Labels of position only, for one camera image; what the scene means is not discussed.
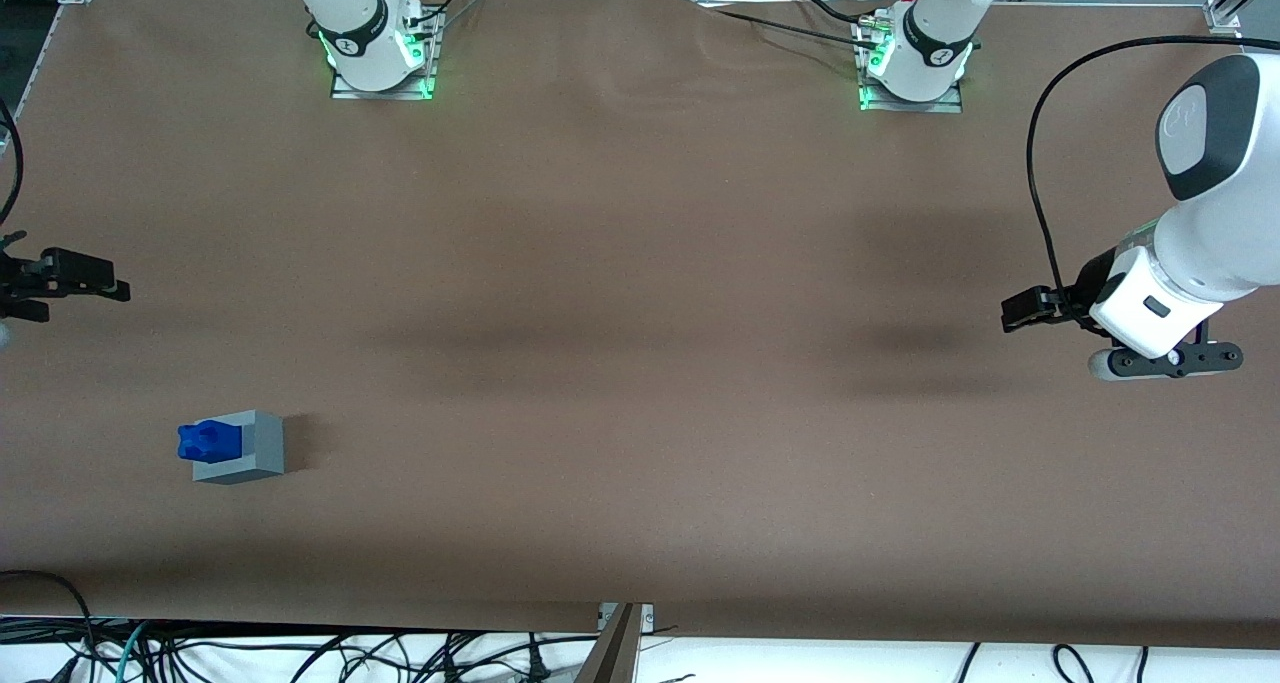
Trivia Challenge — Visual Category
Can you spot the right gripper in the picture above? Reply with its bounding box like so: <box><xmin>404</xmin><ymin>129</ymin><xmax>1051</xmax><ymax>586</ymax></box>
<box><xmin>0</xmin><ymin>230</ymin><xmax>132</xmax><ymax>325</ymax></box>

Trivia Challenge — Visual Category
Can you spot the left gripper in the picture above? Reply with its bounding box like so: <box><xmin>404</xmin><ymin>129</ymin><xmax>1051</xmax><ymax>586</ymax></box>
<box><xmin>1002</xmin><ymin>246</ymin><xmax>1227</xmax><ymax>360</ymax></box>

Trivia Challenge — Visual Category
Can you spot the blue plastic part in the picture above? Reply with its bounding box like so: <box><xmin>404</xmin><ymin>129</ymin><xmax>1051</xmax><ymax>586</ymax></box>
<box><xmin>177</xmin><ymin>419</ymin><xmax>247</xmax><ymax>463</ymax></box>

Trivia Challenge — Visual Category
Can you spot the gray square base block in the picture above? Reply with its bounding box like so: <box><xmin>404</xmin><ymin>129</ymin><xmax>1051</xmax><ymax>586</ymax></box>
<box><xmin>192</xmin><ymin>409</ymin><xmax>286</xmax><ymax>486</ymax></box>

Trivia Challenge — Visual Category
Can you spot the brown table cover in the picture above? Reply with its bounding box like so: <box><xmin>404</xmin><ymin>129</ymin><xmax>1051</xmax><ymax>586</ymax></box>
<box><xmin>0</xmin><ymin>0</ymin><xmax>1280</xmax><ymax>650</ymax></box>

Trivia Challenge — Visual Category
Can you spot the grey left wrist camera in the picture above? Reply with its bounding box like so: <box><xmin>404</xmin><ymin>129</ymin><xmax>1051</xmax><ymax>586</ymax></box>
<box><xmin>1088</xmin><ymin>341</ymin><xmax>1245</xmax><ymax>383</ymax></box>

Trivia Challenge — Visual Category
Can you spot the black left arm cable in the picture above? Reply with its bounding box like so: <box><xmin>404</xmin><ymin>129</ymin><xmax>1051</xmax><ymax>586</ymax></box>
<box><xmin>1026</xmin><ymin>35</ymin><xmax>1243</xmax><ymax>312</ymax></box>

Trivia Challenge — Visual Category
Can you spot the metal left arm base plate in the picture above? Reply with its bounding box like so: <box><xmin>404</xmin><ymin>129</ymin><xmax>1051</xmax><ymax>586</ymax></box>
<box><xmin>857</xmin><ymin>18</ymin><xmax>964</xmax><ymax>115</ymax></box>

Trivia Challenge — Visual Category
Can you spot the black looped floor cable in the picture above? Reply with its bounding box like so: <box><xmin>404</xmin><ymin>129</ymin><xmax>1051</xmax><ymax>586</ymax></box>
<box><xmin>0</xmin><ymin>569</ymin><xmax>98</xmax><ymax>683</ymax></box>

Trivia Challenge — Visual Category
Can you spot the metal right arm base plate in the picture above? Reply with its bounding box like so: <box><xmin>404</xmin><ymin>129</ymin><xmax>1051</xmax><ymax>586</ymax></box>
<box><xmin>330</xmin><ymin>3</ymin><xmax>438</xmax><ymax>102</ymax></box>

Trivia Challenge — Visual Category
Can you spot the short black base cable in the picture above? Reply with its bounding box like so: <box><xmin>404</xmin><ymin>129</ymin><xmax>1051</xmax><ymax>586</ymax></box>
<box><xmin>790</xmin><ymin>0</ymin><xmax>881</xmax><ymax>28</ymax></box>

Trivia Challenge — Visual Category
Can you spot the teal floor cable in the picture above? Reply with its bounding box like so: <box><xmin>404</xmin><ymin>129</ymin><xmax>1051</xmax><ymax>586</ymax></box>
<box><xmin>98</xmin><ymin>618</ymin><xmax>153</xmax><ymax>683</ymax></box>

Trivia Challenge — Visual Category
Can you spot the long black cable on cover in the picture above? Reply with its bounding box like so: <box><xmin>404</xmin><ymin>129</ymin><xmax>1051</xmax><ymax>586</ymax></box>
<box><xmin>680</xmin><ymin>0</ymin><xmax>881</xmax><ymax>52</ymax></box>

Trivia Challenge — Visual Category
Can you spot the dark metal frame post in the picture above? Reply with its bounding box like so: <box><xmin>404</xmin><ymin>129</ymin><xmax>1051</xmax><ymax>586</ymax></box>
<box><xmin>575</xmin><ymin>603</ymin><xmax>656</xmax><ymax>683</ymax></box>

